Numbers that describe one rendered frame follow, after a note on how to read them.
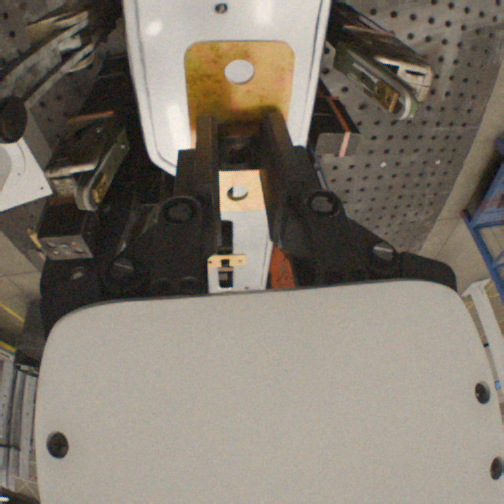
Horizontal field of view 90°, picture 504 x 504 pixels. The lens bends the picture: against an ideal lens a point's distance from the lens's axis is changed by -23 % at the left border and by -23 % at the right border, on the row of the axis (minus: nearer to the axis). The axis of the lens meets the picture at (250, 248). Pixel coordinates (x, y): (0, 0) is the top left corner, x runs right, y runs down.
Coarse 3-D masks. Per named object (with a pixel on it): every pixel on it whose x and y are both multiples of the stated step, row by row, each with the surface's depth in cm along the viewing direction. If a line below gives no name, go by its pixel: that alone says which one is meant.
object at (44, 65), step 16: (64, 32) 19; (32, 48) 17; (48, 48) 18; (80, 48) 23; (16, 64) 15; (32, 64) 16; (48, 64) 19; (64, 64) 21; (0, 80) 14; (16, 80) 16; (32, 80) 18; (48, 80) 19; (0, 96) 15; (16, 96) 13; (32, 96) 18; (0, 112) 12; (16, 112) 14; (0, 128) 13; (16, 128) 14
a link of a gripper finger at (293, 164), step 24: (264, 120) 11; (264, 144) 11; (288, 144) 10; (264, 168) 12; (288, 168) 9; (264, 192) 12; (288, 192) 9; (288, 216) 9; (288, 240) 10; (360, 240) 9; (384, 240) 9; (312, 264) 10; (384, 264) 8
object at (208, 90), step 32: (192, 64) 9; (224, 64) 10; (256, 64) 10; (288, 64) 10; (192, 96) 11; (224, 96) 11; (256, 96) 11; (288, 96) 11; (192, 128) 12; (224, 128) 11; (256, 128) 12; (224, 160) 12; (256, 160) 12; (224, 192) 15; (256, 192) 15
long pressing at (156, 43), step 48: (144, 0) 25; (192, 0) 26; (240, 0) 26; (288, 0) 26; (144, 48) 29; (144, 96) 34; (144, 144) 40; (240, 192) 50; (240, 240) 60; (240, 288) 75
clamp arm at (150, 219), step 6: (144, 210) 51; (150, 210) 51; (138, 216) 50; (144, 216) 50; (150, 216) 50; (156, 216) 52; (138, 222) 49; (144, 222) 49; (150, 222) 51; (132, 228) 48; (138, 228) 48; (144, 228) 48; (132, 234) 48; (138, 234) 48; (132, 240) 47; (126, 246) 46
